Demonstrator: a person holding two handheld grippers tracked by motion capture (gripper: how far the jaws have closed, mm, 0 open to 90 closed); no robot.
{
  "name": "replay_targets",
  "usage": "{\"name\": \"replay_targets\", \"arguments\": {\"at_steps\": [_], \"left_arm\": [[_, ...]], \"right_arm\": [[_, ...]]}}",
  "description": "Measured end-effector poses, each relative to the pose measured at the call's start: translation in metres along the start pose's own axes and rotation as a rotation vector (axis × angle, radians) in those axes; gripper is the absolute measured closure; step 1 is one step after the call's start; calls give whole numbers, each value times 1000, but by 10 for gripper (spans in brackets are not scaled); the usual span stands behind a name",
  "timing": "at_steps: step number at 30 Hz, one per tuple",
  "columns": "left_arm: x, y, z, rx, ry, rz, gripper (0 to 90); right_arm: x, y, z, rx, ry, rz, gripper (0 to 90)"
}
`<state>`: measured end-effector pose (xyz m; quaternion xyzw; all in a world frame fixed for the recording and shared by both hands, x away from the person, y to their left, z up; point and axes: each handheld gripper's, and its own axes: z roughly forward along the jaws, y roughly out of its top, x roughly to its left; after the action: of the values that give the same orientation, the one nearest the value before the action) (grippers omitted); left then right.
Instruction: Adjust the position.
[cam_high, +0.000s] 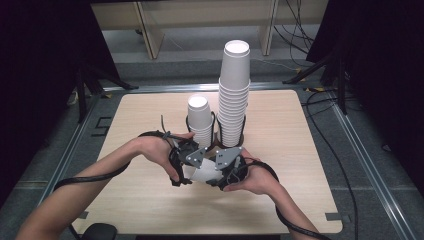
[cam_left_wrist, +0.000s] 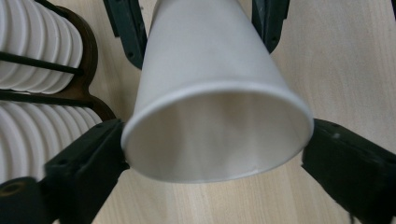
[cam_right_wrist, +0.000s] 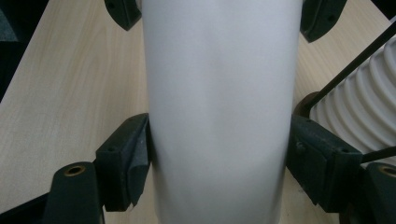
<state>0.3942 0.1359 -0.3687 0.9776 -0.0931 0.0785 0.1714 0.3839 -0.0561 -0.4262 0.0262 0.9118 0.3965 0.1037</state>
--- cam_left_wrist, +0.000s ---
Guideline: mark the short stack of white cups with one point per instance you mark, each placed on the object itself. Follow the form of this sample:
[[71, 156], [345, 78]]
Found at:
[[31, 133]]

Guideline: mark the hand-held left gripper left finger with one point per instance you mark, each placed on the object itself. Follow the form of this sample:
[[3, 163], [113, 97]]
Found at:
[[84, 168]]

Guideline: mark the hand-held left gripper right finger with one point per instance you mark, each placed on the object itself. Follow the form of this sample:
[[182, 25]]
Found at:
[[355, 168]]

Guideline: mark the tall stack of white cups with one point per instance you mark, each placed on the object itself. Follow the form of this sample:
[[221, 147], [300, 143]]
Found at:
[[31, 31]]

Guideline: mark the white disposable paper cup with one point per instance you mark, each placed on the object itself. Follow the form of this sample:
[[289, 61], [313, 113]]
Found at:
[[202, 62]]

